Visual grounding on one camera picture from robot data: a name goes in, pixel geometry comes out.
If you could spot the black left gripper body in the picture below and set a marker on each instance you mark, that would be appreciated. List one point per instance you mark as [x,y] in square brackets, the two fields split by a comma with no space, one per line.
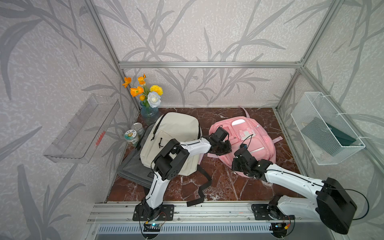
[223,148]

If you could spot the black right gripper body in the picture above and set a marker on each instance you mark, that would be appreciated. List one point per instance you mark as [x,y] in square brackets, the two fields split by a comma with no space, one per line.
[235,167]

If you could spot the pink backpack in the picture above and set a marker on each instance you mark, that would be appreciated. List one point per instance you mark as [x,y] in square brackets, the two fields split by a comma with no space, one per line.
[245,132]

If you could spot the beige backpack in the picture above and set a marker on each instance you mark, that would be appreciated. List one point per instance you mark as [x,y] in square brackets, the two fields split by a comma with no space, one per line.
[183,128]

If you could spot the grey backpack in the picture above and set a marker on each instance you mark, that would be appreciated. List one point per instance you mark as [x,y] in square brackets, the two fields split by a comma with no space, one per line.
[132,168]

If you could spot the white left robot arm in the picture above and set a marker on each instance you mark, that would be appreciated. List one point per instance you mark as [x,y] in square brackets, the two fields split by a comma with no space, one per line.
[170,160]

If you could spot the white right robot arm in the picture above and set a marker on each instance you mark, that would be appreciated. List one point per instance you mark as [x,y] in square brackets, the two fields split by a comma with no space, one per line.
[326,201]

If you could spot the blue glass vase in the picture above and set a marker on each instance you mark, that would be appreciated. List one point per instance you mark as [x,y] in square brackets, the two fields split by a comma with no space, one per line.
[147,111]

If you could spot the artificial flower bouquet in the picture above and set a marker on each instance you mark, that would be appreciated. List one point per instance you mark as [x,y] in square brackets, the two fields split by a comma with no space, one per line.
[150,97]

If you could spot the green box in basket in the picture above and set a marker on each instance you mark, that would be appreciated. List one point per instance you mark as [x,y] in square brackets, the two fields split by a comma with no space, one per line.
[327,137]

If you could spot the sunflower label plastic can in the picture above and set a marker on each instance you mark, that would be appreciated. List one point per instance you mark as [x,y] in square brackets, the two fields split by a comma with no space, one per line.
[132,137]

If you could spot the red marker on shelf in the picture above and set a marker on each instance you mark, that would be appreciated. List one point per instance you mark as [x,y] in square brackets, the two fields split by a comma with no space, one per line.
[99,139]

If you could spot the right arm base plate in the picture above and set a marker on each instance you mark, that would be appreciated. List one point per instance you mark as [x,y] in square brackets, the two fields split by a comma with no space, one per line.
[269,212]

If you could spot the white wire mesh basket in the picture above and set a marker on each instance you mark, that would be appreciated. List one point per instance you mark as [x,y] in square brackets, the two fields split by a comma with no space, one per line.
[316,104]

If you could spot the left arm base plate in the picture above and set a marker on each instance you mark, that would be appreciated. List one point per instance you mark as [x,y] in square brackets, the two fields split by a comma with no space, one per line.
[161,213]

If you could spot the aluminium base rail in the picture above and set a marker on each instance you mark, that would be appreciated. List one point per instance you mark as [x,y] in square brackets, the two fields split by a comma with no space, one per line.
[207,212]

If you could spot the clear acrylic wall shelf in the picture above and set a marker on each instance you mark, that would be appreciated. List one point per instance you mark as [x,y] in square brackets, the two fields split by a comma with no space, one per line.
[76,142]

